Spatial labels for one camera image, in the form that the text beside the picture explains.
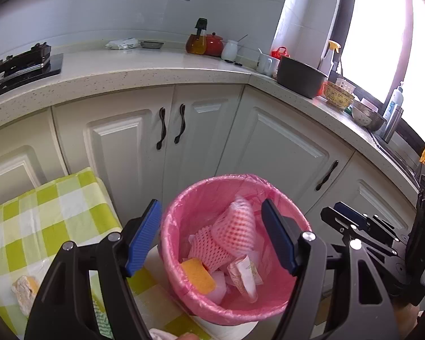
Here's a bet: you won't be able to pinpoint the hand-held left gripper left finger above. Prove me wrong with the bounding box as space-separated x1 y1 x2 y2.
24 199 163 340

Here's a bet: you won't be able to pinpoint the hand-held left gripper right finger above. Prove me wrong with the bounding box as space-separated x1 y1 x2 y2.
261 198 401 340

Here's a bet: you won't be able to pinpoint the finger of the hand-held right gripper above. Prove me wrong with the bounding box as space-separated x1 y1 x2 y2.
333 201 408 252
320 206 394 266

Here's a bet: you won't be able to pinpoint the pink-lined trash bin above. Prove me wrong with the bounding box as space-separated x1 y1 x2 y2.
159 173 312 326

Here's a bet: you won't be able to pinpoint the large pink foam fruit net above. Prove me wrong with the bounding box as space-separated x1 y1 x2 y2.
212 198 257 256

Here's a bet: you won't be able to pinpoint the beige paper wrapper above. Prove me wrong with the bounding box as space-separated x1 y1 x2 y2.
227 256 264 303

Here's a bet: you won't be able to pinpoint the small pink foam fruit net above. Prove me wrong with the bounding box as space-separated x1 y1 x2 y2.
188 227 234 273

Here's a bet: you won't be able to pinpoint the plain yellow sponge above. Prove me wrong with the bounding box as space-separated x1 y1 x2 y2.
181 258 216 294

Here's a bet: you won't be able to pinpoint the thick white foam block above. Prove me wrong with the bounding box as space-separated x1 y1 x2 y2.
208 271 234 305

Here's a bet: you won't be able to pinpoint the green patterned cloth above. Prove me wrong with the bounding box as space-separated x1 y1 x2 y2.
91 299 114 340

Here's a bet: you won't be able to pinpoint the white tissue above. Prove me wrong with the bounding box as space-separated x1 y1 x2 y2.
148 328 179 340

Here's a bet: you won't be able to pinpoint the person's right hand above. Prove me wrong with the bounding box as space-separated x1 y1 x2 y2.
392 299 423 340

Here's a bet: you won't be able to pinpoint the steel flask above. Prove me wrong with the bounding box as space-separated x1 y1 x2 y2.
381 105 402 144

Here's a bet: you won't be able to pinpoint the metal bowl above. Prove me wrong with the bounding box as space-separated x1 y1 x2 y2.
352 101 386 131

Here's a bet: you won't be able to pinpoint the white base cabinets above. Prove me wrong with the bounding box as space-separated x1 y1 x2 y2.
0 84 425 326

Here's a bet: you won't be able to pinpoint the green checked tablecloth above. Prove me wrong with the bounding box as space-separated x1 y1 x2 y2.
0 167 213 340

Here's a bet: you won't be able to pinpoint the yellow patterned bowl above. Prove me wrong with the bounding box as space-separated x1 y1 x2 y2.
322 81 355 109

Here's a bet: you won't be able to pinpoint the white pump bottle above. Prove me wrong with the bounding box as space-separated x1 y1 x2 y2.
382 82 404 121

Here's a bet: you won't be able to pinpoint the grey cooking pot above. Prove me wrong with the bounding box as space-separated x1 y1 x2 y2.
276 56 328 99

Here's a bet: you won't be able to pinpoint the yellow-capped spray bottle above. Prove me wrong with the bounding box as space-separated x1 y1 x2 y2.
320 41 341 75

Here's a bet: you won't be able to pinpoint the white mug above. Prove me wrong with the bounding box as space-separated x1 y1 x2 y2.
257 52 280 77

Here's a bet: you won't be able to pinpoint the speckled kitchen counter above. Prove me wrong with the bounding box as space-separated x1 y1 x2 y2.
0 39 422 185

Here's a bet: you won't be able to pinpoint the window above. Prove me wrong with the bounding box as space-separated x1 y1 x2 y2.
331 0 425 142

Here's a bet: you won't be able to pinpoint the white ceramic jar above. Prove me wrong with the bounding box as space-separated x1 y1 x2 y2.
220 35 248 61

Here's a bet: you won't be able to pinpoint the white plastic bag on counter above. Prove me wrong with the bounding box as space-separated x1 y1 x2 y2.
104 38 140 50

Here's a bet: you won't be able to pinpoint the oil bottle with black cap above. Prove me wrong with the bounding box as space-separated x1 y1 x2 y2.
185 18 208 55

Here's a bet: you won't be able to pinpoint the red lidded jar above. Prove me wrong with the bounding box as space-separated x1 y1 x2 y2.
203 32 224 57

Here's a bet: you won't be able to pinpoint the black gas stove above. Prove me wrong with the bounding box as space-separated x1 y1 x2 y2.
0 42 64 101

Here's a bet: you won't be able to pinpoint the black cabinet handle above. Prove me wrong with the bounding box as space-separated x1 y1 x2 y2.
174 104 186 145
156 108 166 150
316 160 339 191

